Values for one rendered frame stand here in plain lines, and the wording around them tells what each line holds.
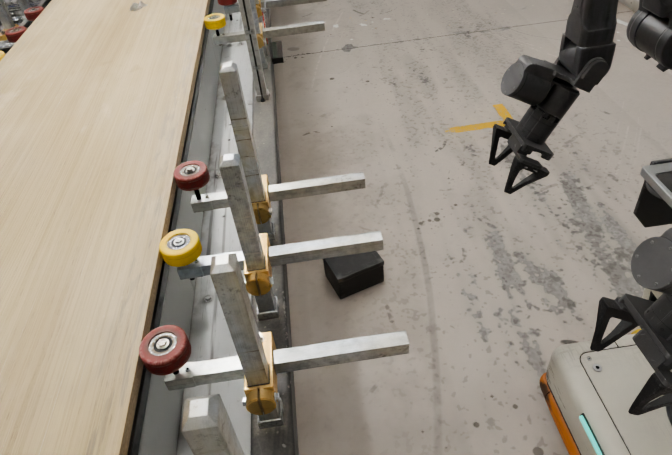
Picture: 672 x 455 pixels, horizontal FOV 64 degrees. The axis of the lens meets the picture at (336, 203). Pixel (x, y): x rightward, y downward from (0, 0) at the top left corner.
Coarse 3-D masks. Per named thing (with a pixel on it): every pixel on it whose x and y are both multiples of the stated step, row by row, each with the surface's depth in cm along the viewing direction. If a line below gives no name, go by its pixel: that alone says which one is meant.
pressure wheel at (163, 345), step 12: (156, 336) 92; (168, 336) 92; (180, 336) 91; (144, 348) 90; (156, 348) 90; (168, 348) 90; (180, 348) 89; (144, 360) 88; (156, 360) 88; (168, 360) 88; (180, 360) 89; (156, 372) 89; (168, 372) 89
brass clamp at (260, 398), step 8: (264, 336) 99; (272, 336) 100; (264, 344) 97; (272, 344) 98; (272, 352) 96; (272, 360) 95; (272, 368) 94; (272, 376) 92; (264, 384) 91; (272, 384) 91; (248, 392) 91; (256, 392) 90; (264, 392) 90; (272, 392) 91; (248, 400) 90; (256, 400) 89; (264, 400) 90; (272, 400) 90; (248, 408) 90; (256, 408) 91; (264, 408) 91; (272, 408) 91
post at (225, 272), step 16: (224, 256) 75; (224, 272) 74; (240, 272) 78; (224, 288) 76; (240, 288) 76; (224, 304) 78; (240, 304) 78; (240, 320) 80; (240, 336) 83; (256, 336) 85; (240, 352) 85; (256, 352) 86; (256, 368) 88; (256, 384) 91; (272, 416) 98
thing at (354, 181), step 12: (312, 180) 136; (324, 180) 136; (336, 180) 135; (348, 180) 135; (360, 180) 135; (276, 192) 134; (288, 192) 135; (300, 192) 135; (312, 192) 136; (324, 192) 136; (192, 204) 134; (204, 204) 134; (216, 204) 135; (228, 204) 135
